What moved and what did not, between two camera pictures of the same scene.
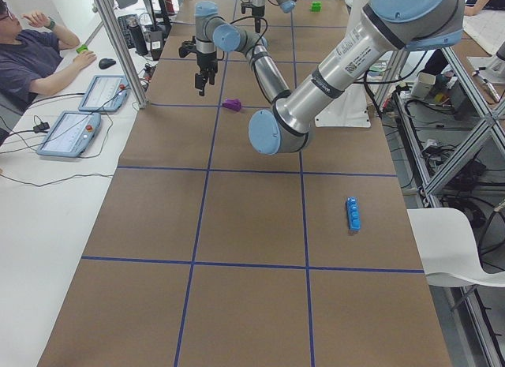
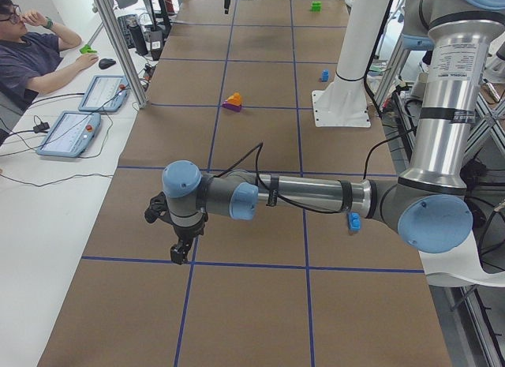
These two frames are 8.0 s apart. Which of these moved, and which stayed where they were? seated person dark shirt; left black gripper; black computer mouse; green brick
Moved: left black gripper
Stayed: green brick; seated person dark shirt; black computer mouse
